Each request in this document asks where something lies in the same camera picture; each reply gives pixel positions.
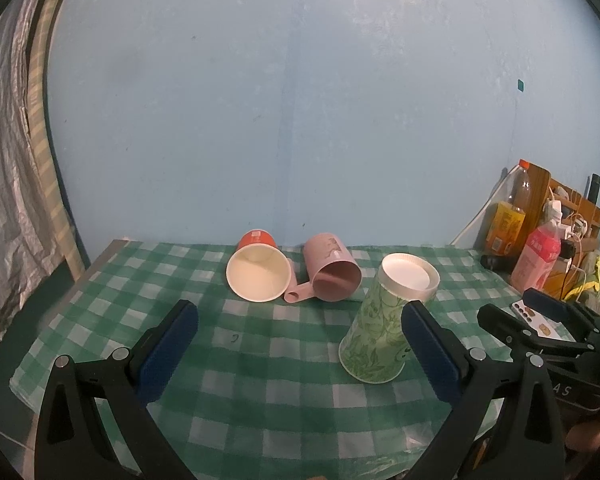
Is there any person's right forearm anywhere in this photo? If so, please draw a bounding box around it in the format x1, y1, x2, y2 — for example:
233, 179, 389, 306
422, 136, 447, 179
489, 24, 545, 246
566, 419, 600, 457

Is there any wooden rack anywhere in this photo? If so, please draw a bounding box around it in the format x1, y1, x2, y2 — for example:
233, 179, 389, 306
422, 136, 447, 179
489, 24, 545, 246
522, 167, 600, 301

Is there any red paper cup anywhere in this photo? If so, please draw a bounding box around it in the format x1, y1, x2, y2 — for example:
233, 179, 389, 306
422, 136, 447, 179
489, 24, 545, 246
225, 229, 292, 303

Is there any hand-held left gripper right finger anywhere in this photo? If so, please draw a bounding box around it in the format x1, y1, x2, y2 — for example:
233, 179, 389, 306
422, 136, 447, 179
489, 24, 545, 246
401, 301, 567, 480

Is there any pink drink bottle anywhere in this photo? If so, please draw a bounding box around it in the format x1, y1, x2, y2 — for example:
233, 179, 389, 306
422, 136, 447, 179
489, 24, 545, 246
511, 210, 564, 292

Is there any yellow green striped strip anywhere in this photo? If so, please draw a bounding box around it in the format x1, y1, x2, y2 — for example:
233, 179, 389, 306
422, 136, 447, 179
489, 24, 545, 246
27, 0, 90, 281

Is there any silver foil curtain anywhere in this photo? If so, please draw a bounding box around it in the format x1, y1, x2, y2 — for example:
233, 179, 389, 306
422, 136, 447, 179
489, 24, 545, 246
0, 0, 76, 363

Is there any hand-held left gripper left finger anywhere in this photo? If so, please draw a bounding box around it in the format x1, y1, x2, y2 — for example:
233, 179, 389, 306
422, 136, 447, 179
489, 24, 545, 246
34, 299, 201, 480

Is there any clear bottle with orange cap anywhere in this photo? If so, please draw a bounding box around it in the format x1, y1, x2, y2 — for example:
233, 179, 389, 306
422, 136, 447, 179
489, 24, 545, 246
511, 159, 534, 213

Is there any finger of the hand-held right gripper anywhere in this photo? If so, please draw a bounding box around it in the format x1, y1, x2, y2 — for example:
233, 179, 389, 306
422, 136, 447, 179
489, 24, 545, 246
523, 287, 600, 334
477, 304, 597, 359

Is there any yellow juice bottle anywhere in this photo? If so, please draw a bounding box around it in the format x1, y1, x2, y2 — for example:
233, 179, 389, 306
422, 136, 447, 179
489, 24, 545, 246
485, 201, 527, 257

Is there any green checked tablecloth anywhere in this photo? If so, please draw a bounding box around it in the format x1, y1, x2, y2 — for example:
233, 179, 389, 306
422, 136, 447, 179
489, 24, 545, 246
10, 241, 536, 480

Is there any white card with coins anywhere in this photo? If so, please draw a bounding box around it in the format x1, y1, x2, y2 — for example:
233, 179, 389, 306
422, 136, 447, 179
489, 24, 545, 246
510, 299, 574, 337

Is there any pink plastic mug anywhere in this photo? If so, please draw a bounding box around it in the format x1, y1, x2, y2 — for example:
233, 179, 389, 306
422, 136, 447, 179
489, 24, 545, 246
283, 232, 363, 306

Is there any white cable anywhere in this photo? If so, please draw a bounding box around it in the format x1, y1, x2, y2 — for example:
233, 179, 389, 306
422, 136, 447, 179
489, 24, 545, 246
452, 167, 512, 249

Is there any green patterned paper cup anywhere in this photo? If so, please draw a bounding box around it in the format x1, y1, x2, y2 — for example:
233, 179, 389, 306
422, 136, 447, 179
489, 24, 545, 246
339, 253, 440, 385

